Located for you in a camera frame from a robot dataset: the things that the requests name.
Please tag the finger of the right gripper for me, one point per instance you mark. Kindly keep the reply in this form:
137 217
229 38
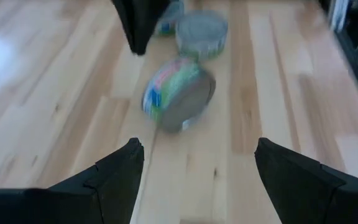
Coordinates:
140 21

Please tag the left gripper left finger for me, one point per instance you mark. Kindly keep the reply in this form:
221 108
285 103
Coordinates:
73 202

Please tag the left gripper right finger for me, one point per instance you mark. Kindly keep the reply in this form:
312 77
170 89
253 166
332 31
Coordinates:
315 199

